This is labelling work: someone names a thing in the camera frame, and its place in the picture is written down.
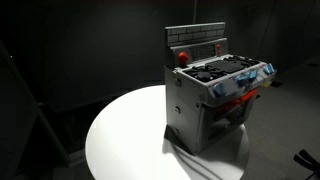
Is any red round stove knob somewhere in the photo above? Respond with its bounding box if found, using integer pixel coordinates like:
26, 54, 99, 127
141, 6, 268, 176
178, 52, 189, 65

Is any grey toy stove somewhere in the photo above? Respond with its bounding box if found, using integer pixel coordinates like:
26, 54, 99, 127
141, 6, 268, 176
165, 22, 276, 155

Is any white round table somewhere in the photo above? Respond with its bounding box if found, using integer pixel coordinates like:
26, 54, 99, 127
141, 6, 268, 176
85, 85, 250, 180

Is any blue left stove knob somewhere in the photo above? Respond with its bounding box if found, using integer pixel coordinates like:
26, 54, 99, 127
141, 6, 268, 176
213, 83, 227, 97

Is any blue stove knob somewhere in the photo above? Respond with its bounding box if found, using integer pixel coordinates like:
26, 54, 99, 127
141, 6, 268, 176
236, 71, 257, 86
263, 63, 275, 75
213, 83, 227, 97

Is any blue middle stove knob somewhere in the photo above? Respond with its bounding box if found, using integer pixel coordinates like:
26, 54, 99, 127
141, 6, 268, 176
236, 71, 257, 86

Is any blue right stove knob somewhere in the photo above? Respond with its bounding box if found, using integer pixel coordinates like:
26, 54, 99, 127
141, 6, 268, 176
263, 63, 275, 75

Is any black object floor corner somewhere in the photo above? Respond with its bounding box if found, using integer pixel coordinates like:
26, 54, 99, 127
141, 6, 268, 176
293, 149, 320, 172

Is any orange oven door handle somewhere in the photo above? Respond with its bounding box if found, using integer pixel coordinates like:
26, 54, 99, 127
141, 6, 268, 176
216, 89, 257, 111

